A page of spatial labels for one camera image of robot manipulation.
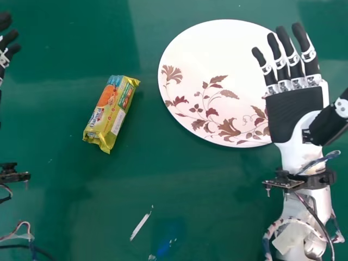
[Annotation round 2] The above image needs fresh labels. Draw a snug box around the multicoloured wire bundle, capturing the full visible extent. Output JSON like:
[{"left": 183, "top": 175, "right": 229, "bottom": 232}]
[{"left": 0, "top": 220, "right": 36, "bottom": 243}]

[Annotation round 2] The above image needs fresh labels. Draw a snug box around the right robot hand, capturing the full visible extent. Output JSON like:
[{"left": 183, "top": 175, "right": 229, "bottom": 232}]
[{"left": 251, "top": 22, "right": 348, "bottom": 190}]

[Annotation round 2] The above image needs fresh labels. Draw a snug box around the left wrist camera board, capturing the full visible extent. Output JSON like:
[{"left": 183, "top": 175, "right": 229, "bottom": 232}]
[{"left": 0, "top": 162, "right": 31, "bottom": 189}]

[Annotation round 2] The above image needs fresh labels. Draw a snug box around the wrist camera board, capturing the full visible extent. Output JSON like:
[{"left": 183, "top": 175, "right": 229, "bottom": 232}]
[
  {"left": 262, "top": 168, "right": 305, "bottom": 197},
  {"left": 0, "top": 162, "right": 31, "bottom": 189}
]

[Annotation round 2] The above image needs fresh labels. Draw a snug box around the black cable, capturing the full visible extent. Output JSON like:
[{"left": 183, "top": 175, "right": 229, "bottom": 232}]
[{"left": 295, "top": 190, "right": 335, "bottom": 261}]

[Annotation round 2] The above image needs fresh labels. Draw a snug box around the plate with brown leaf pattern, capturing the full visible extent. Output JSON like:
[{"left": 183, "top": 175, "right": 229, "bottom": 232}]
[{"left": 157, "top": 18, "right": 276, "bottom": 148}]

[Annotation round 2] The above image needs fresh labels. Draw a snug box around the white tape strip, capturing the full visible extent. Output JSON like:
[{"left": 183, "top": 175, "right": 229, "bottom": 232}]
[{"left": 129, "top": 205, "right": 154, "bottom": 242}]

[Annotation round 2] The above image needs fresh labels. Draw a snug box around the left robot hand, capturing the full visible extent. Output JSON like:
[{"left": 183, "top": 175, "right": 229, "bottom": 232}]
[{"left": 0, "top": 12, "right": 22, "bottom": 88}]

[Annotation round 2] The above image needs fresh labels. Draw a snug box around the yellow-green biscuit packet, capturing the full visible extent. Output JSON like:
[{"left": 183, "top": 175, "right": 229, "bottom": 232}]
[{"left": 82, "top": 74, "right": 141, "bottom": 155}]

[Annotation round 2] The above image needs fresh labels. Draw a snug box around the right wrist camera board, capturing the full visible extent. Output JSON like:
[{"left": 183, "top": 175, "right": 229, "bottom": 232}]
[{"left": 262, "top": 168, "right": 305, "bottom": 197}]

